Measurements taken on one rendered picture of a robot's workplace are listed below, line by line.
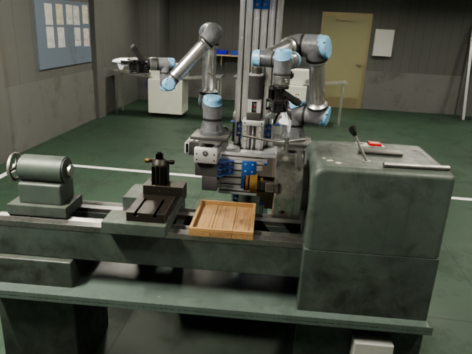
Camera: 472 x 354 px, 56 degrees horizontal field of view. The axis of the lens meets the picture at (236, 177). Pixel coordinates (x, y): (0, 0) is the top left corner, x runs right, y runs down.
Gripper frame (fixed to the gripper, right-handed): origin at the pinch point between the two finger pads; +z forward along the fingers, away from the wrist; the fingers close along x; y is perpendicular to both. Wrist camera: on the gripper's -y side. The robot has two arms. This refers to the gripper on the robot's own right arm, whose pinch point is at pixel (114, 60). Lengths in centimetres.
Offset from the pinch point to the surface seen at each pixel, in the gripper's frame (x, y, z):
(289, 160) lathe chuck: -97, 23, -76
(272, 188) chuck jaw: -104, 34, -67
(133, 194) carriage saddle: -59, 58, -6
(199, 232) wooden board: -101, 56, -35
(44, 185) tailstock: -64, 47, 35
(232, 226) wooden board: -97, 57, -52
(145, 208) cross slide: -88, 49, -11
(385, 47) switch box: 670, 113, -597
